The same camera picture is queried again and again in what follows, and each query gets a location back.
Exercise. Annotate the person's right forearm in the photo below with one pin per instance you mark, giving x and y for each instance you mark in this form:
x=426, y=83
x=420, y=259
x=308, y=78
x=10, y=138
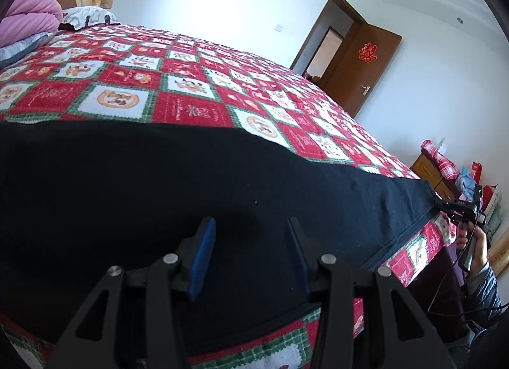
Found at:
x=483, y=293

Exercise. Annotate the black pants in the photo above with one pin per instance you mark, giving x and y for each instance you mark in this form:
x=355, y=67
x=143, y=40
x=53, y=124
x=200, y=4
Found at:
x=159, y=178

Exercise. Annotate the blue cloth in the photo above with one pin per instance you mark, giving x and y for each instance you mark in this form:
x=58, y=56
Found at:
x=464, y=184

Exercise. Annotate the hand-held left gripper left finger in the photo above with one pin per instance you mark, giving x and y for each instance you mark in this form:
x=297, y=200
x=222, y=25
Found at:
x=203, y=249

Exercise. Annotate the red plaid cloth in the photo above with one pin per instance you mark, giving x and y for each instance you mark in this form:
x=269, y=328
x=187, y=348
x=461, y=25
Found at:
x=441, y=162

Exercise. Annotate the red checkered printed blanket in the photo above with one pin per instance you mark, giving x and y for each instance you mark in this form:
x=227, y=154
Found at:
x=119, y=74

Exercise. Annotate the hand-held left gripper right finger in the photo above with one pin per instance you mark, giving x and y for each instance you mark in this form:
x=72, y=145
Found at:
x=299, y=249

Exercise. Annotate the brown door frame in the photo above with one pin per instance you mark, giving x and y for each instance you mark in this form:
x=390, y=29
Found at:
x=314, y=31

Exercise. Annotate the wooden nightstand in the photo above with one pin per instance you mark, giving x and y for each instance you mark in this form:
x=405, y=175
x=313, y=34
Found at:
x=427, y=172

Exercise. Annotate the white patterned pillow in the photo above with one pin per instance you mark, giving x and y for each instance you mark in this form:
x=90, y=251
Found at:
x=89, y=17

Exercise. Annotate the red paper door decoration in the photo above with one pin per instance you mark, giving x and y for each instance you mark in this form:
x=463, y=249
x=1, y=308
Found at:
x=367, y=52

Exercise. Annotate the brown wooden door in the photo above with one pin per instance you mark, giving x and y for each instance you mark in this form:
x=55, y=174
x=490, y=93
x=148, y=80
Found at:
x=358, y=74

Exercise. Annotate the grey folded blanket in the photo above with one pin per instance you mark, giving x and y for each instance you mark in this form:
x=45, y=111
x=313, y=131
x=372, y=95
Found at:
x=20, y=49

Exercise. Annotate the white and red bag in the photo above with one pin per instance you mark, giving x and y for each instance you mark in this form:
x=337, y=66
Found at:
x=491, y=198

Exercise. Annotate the red paper bag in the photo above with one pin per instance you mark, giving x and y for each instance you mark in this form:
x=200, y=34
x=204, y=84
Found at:
x=476, y=172

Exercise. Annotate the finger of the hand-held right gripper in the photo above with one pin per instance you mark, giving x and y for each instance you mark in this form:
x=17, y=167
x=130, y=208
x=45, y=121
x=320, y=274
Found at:
x=447, y=206

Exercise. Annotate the pink quilt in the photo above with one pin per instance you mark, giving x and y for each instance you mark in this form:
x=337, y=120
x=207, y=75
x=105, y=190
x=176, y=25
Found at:
x=28, y=15

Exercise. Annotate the person's right hand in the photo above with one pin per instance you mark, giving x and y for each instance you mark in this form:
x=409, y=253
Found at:
x=477, y=247

